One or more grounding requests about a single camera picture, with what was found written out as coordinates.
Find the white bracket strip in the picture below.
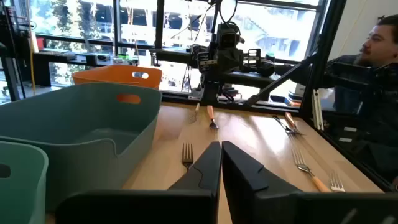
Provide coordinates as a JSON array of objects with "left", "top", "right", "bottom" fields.
[{"left": 311, "top": 89, "right": 325, "bottom": 131}]

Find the person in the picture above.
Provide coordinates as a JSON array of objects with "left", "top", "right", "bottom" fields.
[{"left": 323, "top": 14, "right": 398, "bottom": 184}]

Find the green plastic bin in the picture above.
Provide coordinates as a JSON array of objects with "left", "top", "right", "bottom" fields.
[{"left": 0, "top": 141, "right": 49, "bottom": 224}]

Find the orange plastic bin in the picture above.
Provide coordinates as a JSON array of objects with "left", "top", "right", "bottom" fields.
[{"left": 72, "top": 64, "right": 163, "bottom": 91}]

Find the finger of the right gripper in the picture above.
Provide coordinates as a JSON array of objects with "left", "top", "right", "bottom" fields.
[
  {"left": 197, "top": 51, "right": 218, "bottom": 72},
  {"left": 244, "top": 48, "right": 262, "bottom": 70}
]

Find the yellow cable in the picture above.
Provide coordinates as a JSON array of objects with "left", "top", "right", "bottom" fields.
[{"left": 26, "top": 0, "right": 37, "bottom": 90}]

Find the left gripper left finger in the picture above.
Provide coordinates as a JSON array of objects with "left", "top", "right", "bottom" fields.
[{"left": 55, "top": 141, "right": 223, "bottom": 224}]

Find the black fork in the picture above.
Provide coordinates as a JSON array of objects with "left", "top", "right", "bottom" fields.
[
  {"left": 272, "top": 114, "right": 296, "bottom": 135},
  {"left": 181, "top": 142, "right": 195, "bottom": 171}
]

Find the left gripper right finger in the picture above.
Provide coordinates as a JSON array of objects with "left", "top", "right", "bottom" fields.
[{"left": 221, "top": 141, "right": 398, "bottom": 224}]

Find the blue-grey plastic bin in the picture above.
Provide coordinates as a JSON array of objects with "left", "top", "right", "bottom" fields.
[{"left": 0, "top": 82, "right": 163, "bottom": 213}]

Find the white-handled fork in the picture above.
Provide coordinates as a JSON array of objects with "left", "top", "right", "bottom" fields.
[
  {"left": 328, "top": 170, "right": 346, "bottom": 193},
  {"left": 189, "top": 103, "right": 201, "bottom": 124}
]

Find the orange-handled fork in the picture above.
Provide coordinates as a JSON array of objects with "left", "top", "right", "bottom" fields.
[
  {"left": 206, "top": 105, "right": 220, "bottom": 131},
  {"left": 284, "top": 111, "right": 304, "bottom": 136},
  {"left": 291, "top": 149, "right": 332, "bottom": 194}
]

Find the black desk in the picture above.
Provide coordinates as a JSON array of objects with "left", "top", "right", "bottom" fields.
[{"left": 32, "top": 49, "right": 113, "bottom": 88}]

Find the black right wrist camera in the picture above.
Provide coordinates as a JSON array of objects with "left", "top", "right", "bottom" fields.
[{"left": 215, "top": 22, "right": 245, "bottom": 50}]

